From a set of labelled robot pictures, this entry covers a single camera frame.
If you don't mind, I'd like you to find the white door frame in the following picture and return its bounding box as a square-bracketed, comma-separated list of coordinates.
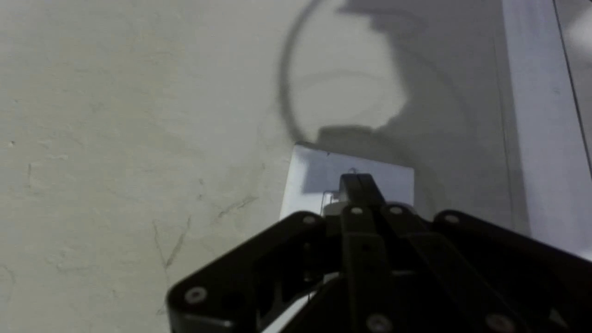
[501, 0, 592, 260]

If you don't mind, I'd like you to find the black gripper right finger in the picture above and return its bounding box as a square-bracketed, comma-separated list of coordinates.
[340, 176, 592, 333]

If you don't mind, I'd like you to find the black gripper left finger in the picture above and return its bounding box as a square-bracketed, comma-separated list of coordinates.
[166, 211, 340, 333]

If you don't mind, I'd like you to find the white wall light switch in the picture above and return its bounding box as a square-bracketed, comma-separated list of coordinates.
[281, 145, 414, 219]

